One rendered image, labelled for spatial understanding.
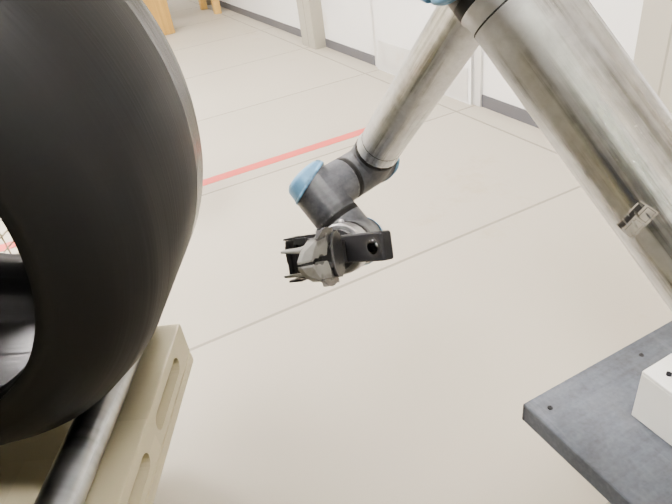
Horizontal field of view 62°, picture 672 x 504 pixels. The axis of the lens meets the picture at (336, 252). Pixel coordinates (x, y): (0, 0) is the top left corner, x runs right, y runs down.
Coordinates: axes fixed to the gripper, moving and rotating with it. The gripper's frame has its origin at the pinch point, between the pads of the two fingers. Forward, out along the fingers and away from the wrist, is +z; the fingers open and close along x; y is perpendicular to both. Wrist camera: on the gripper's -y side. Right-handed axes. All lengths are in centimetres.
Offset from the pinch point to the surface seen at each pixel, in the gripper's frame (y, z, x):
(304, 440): 41, -76, -60
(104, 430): 17.2, 24.0, -13.9
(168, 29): 362, -538, 249
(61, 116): 1.1, 39.4, 16.5
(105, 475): 17.7, 24.5, -18.9
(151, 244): 1.4, 31.3, 6.3
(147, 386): 19.5, 13.2, -12.6
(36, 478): 32.1, 21.1, -21.5
